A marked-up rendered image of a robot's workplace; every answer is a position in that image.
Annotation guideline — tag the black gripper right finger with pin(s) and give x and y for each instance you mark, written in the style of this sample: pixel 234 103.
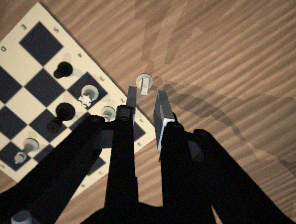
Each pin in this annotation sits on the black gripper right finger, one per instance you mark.
pixel 234 196

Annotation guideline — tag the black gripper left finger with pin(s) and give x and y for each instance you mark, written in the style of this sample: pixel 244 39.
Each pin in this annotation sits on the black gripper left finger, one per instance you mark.
pixel 42 194

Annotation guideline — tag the black and cream chessboard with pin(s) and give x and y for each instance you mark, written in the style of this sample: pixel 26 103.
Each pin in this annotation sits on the black and cream chessboard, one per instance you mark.
pixel 29 94

